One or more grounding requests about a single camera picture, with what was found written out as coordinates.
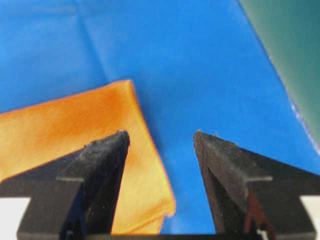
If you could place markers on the orange towel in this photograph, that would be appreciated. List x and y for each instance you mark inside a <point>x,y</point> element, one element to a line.
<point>37,134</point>

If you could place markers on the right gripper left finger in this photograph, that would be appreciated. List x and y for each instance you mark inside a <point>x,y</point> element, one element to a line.
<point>67,198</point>

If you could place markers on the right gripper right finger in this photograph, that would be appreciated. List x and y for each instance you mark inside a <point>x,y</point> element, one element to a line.
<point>255,197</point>

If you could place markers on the blue table cloth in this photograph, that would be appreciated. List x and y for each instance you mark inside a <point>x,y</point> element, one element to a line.
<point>195,65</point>

